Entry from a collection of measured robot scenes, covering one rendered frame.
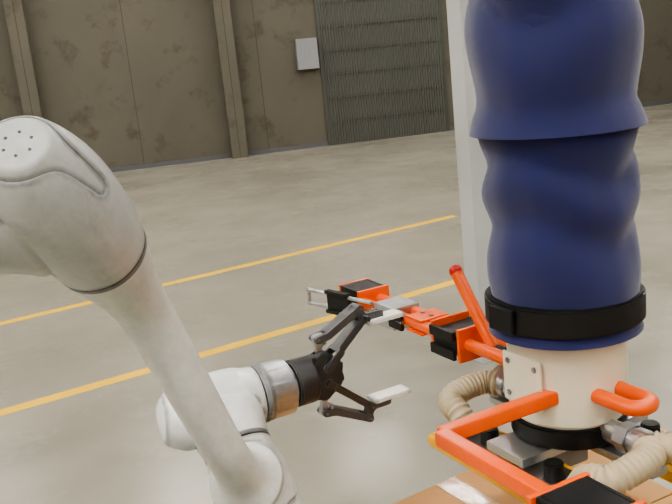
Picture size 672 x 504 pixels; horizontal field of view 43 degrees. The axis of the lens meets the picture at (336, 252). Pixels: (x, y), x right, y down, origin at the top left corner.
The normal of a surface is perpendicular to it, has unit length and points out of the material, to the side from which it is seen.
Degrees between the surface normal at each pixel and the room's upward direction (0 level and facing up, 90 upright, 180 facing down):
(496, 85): 100
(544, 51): 79
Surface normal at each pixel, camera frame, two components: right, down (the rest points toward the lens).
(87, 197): 0.87, 0.12
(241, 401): 0.44, -0.57
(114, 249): 0.77, 0.48
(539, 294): -0.58, 0.39
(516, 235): -0.73, -0.04
